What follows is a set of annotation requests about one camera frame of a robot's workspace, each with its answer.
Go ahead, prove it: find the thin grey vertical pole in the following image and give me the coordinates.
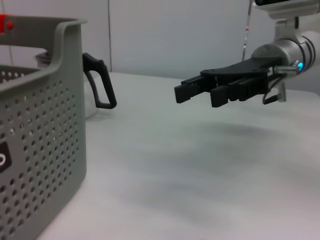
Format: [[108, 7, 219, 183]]
[[242, 0, 252, 61]]

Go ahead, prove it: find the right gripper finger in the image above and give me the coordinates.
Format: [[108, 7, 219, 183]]
[[209, 77, 265, 109], [174, 74, 219, 105]]

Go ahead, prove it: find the glass pitcher with black handle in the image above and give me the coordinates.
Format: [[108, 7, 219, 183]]
[[34, 51, 118, 118]]

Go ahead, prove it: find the right gripper plug with cable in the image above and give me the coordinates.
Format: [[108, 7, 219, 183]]
[[262, 64, 301, 106]]

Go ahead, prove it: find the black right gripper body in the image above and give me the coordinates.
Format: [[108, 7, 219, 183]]
[[199, 56, 284, 95]]

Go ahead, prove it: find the grey-green perforated storage basket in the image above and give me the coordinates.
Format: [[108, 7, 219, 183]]
[[0, 15, 88, 240]]

